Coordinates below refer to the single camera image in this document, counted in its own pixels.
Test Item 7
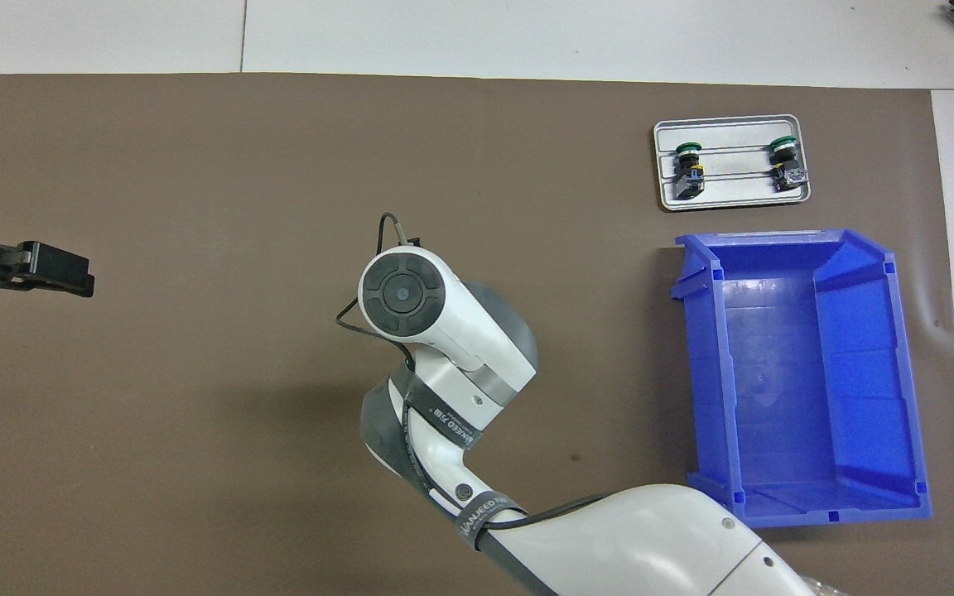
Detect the brown table mat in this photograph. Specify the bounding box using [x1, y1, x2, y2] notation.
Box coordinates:
[0, 73, 954, 596]

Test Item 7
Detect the grey metal tray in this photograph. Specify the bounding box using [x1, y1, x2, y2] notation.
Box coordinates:
[653, 114, 812, 213]

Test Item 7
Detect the blue plastic storage bin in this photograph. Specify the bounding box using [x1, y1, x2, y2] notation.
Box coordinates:
[670, 229, 933, 531]

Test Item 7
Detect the green push button switch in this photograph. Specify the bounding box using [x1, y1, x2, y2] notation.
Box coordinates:
[767, 135, 811, 194]
[673, 141, 706, 202]

